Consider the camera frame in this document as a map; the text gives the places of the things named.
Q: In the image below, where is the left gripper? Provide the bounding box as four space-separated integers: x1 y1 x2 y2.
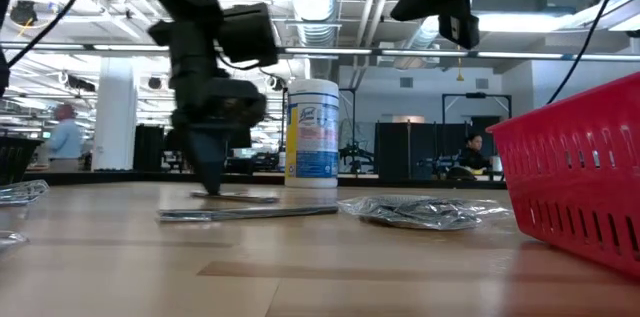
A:
169 76 270 196

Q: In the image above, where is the black comb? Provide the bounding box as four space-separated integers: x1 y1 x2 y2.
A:
156 205 340 224

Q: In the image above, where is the clear plastic bag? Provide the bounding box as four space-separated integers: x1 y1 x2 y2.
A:
0 179 50 207

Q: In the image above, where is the round black item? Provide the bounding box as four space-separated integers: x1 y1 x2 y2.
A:
338 194 514 232

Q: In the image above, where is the red plastic basket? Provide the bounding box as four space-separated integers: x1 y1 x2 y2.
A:
486 71 640 278

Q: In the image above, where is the black computer monitor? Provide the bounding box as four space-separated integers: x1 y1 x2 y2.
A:
227 126 253 151

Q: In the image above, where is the long ceiling light strip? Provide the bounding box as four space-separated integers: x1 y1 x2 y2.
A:
0 41 640 62

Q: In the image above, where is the white pillar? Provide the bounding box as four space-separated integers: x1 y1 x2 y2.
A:
91 56 140 172

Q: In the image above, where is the disinfecting wipes canister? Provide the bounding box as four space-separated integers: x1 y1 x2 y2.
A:
285 78 341 189

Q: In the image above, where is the person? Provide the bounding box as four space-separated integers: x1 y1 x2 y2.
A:
45 103 85 173
452 132 496 182

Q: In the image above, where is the black plastic basket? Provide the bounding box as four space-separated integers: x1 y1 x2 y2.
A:
0 135 45 187

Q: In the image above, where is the silver ventilation duct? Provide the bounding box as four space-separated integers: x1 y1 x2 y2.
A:
287 0 346 48

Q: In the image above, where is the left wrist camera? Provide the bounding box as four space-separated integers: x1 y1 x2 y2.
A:
217 2 280 68

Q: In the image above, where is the black cable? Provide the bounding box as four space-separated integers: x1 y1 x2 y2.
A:
7 0 106 69
546 0 635 107

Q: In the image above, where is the black ceiling cable reel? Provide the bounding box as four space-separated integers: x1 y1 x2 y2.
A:
9 0 40 27

